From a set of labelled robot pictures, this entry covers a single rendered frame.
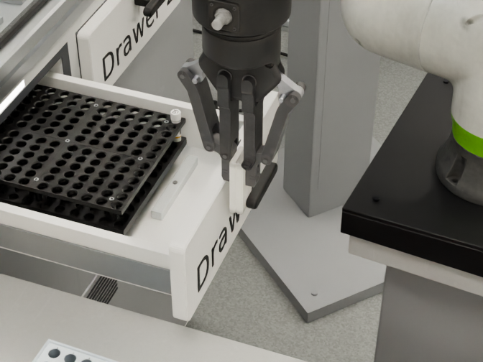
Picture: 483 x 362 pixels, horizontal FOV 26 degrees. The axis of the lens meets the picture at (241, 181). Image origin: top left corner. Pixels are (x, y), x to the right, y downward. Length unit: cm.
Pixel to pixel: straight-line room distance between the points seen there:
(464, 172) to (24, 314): 55
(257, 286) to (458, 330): 93
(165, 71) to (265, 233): 77
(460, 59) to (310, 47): 93
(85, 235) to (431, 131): 52
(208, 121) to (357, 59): 114
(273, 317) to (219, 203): 113
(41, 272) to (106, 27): 34
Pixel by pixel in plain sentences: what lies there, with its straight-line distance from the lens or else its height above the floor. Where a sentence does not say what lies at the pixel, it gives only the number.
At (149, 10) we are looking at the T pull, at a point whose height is 91.
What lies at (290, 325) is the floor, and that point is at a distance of 221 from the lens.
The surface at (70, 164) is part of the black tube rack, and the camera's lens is 119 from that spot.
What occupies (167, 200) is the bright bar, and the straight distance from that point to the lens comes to 121.
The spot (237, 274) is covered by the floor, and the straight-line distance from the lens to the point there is 231.
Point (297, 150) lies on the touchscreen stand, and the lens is 232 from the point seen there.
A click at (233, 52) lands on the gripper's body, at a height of 112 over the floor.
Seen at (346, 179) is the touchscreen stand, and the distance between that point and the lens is 237.
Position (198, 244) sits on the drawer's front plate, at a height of 91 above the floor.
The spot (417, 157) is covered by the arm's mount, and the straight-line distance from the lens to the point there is 137.
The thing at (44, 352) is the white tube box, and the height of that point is 80.
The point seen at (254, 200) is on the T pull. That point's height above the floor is 91.
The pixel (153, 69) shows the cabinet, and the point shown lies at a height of 74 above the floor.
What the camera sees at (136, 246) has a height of 89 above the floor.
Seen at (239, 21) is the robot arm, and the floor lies 116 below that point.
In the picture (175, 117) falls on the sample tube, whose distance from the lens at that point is 123.
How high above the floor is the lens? 165
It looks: 41 degrees down
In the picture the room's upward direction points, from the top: straight up
